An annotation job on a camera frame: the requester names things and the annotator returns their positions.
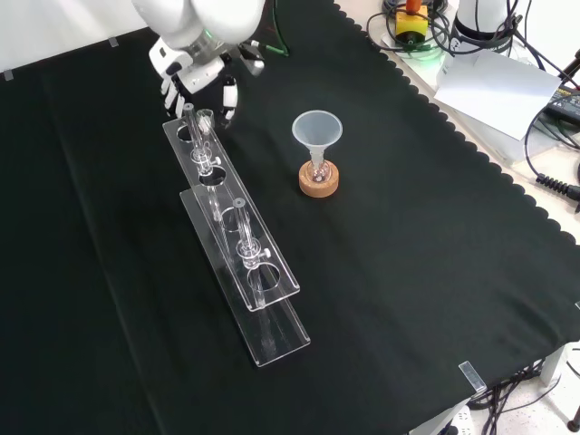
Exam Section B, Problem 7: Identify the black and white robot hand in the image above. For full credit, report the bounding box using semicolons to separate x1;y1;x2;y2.
148;37;266;131

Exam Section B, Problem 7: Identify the translucent plastic funnel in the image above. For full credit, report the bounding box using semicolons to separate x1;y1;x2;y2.
291;110;343;160

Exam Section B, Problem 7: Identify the clear acrylic funnel stand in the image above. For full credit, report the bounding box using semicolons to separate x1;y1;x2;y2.
161;102;312;369

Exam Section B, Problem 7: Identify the small round-bottom glass flask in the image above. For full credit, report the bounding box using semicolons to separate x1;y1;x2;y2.
304;151;332;185

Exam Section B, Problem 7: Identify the yellow stop button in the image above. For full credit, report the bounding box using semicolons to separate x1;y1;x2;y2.
394;0;430;47

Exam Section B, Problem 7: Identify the black bench cloth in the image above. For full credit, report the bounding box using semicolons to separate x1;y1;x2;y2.
0;0;580;435

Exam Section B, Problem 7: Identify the pale board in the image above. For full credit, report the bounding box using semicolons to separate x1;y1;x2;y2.
433;48;563;142

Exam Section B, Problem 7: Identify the black power adapter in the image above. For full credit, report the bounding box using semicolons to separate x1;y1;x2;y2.
543;84;580;121

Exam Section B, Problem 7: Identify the white power strip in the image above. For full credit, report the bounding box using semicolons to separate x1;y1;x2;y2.
423;404;478;435

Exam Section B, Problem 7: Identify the green cable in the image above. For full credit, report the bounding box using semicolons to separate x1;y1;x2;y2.
270;0;292;58

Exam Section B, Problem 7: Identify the cork ring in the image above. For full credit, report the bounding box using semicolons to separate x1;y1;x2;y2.
297;161;342;198

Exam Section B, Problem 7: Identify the black coiled cable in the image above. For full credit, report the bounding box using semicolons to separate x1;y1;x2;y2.
524;108;580;201

